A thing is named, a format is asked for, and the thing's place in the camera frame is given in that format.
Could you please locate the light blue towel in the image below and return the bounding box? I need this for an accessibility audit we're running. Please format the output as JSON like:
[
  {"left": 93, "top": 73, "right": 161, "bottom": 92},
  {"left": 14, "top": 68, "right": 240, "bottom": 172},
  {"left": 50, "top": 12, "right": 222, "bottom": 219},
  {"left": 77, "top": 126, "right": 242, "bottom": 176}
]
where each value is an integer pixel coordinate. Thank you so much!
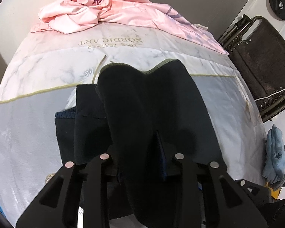
[{"left": 262, "top": 124, "right": 285, "bottom": 191}]

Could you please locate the black zip sports jacket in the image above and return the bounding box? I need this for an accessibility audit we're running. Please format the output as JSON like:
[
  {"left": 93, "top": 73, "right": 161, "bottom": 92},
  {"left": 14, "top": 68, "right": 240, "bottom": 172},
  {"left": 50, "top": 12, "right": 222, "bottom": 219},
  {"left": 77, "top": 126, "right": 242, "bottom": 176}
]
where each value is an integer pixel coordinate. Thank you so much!
[{"left": 55, "top": 59, "right": 222, "bottom": 227}]

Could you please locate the pink crumpled bed sheet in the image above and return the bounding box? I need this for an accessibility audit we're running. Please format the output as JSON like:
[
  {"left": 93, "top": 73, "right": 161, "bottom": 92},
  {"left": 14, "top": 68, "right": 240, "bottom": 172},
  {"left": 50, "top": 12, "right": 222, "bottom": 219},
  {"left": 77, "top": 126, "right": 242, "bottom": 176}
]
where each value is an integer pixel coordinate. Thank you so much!
[{"left": 30, "top": 0, "right": 227, "bottom": 55}]

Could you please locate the black folding recliner chair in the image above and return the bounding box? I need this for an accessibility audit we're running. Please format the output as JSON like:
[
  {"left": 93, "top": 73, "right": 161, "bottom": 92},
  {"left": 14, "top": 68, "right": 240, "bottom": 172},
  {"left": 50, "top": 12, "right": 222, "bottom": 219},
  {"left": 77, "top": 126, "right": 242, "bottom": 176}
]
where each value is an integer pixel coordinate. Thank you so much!
[{"left": 219, "top": 14, "right": 285, "bottom": 122}]

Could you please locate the round black wall item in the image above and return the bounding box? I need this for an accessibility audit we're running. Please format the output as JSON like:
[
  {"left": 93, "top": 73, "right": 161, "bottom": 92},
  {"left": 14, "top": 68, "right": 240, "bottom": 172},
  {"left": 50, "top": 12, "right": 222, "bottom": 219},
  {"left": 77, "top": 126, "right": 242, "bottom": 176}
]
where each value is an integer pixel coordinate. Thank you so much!
[{"left": 269, "top": 0, "right": 285, "bottom": 21}]

